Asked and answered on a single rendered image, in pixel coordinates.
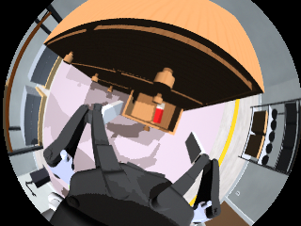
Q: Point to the red eraser with white tip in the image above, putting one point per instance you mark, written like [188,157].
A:
[159,113]

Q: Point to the dark brown drawer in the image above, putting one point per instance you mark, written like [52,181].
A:
[99,73]
[170,96]
[164,57]
[79,47]
[113,86]
[143,108]

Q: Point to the dark brown chest of drawers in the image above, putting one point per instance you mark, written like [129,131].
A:
[199,20]

